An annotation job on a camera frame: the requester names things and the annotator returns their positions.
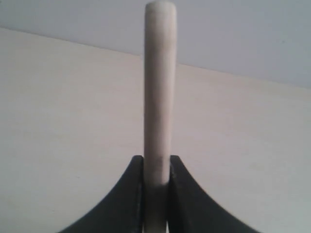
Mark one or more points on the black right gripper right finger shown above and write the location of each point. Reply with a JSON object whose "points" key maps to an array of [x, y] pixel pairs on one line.
{"points": [[191, 210]]}

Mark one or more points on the white wooden paint brush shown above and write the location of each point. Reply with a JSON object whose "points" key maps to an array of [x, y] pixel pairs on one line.
{"points": [[160, 40]]}

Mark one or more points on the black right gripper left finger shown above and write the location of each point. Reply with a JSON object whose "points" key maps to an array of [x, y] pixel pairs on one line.
{"points": [[121, 209]]}

